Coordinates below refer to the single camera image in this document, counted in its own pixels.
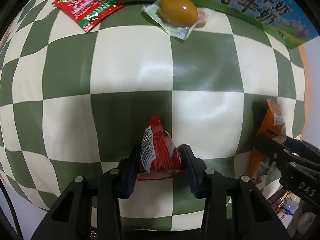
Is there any orange snack packet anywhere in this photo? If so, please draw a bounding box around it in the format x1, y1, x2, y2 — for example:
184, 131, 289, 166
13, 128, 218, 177
248, 99, 287, 185

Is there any small red snack packet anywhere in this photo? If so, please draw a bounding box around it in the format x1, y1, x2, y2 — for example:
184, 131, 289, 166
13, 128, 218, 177
137, 115, 182, 181

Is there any packaged braised egg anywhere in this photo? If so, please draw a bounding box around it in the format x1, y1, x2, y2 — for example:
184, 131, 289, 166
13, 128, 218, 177
142, 0, 214, 40

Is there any large red snack packet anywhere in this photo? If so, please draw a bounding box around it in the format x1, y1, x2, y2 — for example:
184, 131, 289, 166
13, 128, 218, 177
53, 0, 125, 33

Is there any green white checkered mat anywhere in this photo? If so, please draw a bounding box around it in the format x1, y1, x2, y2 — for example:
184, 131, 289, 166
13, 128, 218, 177
0, 0, 312, 231

